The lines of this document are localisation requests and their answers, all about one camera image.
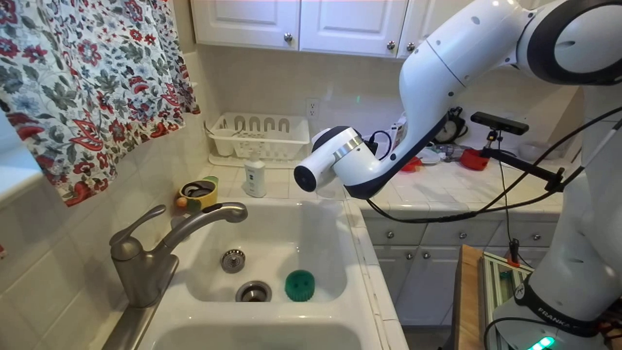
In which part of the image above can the white sink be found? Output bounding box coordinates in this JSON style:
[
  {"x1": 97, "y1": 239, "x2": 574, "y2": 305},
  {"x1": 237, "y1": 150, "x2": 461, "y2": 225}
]
[{"x1": 138, "y1": 196, "x2": 385, "y2": 350}]

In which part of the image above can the metal sink strainer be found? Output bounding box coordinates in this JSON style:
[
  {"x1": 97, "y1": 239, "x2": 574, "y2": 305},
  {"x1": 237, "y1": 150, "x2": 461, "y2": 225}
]
[{"x1": 221, "y1": 249, "x2": 246, "y2": 274}]

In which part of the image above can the metal sink drain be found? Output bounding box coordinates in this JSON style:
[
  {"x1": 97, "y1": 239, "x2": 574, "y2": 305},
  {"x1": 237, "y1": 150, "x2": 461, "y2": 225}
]
[{"x1": 235, "y1": 280, "x2": 273, "y2": 303}]

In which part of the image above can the white dish rack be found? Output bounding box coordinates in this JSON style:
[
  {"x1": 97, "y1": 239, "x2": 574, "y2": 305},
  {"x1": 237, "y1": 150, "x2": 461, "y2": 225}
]
[{"x1": 204, "y1": 112, "x2": 311, "y2": 170}]

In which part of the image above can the white soap bottle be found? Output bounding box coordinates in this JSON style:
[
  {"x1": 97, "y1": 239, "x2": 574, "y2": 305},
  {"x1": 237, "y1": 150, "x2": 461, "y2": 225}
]
[{"x1": 243, "y1": 150, "x2": 267, "y2": 199}]

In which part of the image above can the black clock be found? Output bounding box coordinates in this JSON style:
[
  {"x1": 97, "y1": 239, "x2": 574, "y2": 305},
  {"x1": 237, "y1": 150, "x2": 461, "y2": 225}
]
[{"x1": 434, "y1": 107, "x2": 469, "y2": 145}]

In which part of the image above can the white drawer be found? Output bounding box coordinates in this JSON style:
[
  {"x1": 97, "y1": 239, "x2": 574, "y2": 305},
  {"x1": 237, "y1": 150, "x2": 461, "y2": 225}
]
[
  {"x1": 487, "y1": 221, "x2": 560, "y2": 248},
  {"x1": 420, "y1": 221, "x2": 497, "y2": 247},
  {"x1": 363, "y1": 217, "x2": 429, "y2": 246}
]

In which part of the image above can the red bowl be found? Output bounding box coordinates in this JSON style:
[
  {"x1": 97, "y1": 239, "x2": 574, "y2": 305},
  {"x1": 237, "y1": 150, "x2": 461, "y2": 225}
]
[{"x1": 460, "y1": 148, "x2": 490, "y2": 171}]

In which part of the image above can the white base cabinet door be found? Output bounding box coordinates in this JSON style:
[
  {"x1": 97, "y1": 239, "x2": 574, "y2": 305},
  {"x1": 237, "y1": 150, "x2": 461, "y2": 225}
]
[
  {"x1": 373, "y1": 245, "x2": 419, "y2": 306},
  {"x1": 394, "y1": 247, "x2": 463, "y2": 327}
]

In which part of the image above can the yellow green sponge holder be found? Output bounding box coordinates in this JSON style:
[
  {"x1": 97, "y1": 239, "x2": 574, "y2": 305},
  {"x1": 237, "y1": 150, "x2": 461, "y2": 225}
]
[{"x1": 175, "y1": 175, "x2": 220, "y2": 215}]

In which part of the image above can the tap lever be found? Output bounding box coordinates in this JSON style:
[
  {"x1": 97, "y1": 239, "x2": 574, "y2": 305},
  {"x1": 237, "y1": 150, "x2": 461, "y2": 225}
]
[{"x1": 109, "y1": 204, "x2": 167, "y2": 261}]

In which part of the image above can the grey metal tap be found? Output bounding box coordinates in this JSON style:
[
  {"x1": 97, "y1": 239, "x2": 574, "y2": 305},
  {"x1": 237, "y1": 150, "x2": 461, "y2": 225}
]
[{"x1": 101, "y1": 202, "x2": 249, "y2": 350}]

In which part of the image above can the floral curtain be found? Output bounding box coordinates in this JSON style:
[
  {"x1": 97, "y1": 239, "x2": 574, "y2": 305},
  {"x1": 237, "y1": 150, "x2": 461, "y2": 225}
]
[{"x1": 0, "y1": 0, "x2": 201, "y2": 208}]

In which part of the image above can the window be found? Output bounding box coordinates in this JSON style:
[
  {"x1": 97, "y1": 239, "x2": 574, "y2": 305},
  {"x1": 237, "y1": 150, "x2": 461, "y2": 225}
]
[{"x1": 0, "y1": 109, "x2": 45, "y2": 207}]

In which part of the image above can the white wall cabinet door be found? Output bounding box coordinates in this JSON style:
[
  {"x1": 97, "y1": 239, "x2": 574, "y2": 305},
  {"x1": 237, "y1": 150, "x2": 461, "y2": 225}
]
[
  {"x1": 299, "y1": 0, "x2": 409, "y2": 58},
  {"x1": 397, "y1": 0, "x2": 463, "y2": 60},
  {"x1": 190, "y1": 0, "x2": 301, "y2": 51}
]

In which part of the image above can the white wall cabinet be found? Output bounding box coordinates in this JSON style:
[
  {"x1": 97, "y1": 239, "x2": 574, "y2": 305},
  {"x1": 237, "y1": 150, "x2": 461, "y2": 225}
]
[{"x1": 190, "y1": 0, "x2": 554, "y2": 61}]

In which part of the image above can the camera on mount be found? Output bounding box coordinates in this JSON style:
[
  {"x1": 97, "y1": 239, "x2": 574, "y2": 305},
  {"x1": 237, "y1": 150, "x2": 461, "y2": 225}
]
[{"x1": 470, "y1": 111, "x2": 567, "y2": 193}]

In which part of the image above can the black cable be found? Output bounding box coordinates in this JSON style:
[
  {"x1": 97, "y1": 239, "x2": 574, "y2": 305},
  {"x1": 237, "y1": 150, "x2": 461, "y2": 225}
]
[
  {"x1": 495, "y1": 136, "x2": 535, "y2": 269},
  {"x1": 483, "y1": 316, "x2": 537, "y2": 350}
]

